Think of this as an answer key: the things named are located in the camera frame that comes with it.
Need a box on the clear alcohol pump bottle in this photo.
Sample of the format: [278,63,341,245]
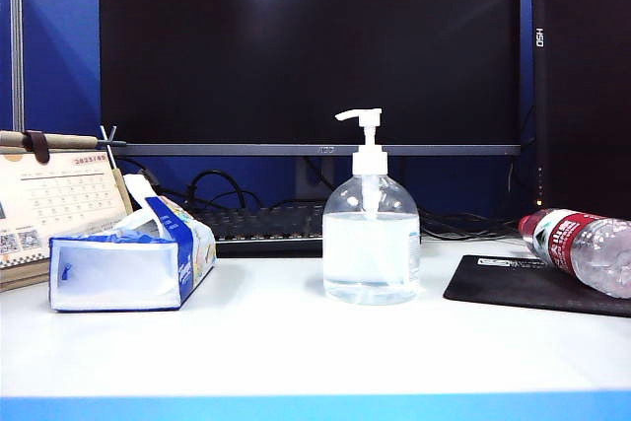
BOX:
[322,107,422,307]

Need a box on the blue white tissue pack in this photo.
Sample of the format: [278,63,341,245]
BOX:
[47,195,218,314]

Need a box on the red label water bottle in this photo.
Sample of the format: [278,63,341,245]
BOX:
[517,207,631,300]

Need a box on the black keyboard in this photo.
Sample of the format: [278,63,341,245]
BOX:
[189,201,326,258]

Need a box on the black AOC monitor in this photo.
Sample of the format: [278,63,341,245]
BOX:
[98,0,523,203]

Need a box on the black mouse pad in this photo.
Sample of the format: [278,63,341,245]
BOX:
[442,253,631,318]

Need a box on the paper desk calendar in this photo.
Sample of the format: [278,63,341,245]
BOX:
[0,147,134,292]

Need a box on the black HSO monitor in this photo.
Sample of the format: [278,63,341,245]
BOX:
[531,0,631,220]

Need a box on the blue office partition panel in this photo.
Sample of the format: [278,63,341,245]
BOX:
[0,0,103,134]

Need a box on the black looped cable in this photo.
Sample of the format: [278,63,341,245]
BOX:
[185,169,316,213]

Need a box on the black cable bundle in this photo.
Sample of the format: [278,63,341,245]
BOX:
[418,208,525,241]

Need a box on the black cable with plug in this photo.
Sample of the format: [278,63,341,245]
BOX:
[117,157,196,201]

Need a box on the thin black monitor cable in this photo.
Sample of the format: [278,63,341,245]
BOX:
[506,105,538,211]

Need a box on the grey metal cross bracket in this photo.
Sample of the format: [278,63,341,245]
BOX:
[98,124,128,171]

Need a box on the wooden rod with brown strap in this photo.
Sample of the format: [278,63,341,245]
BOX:
[0,129,100,164]

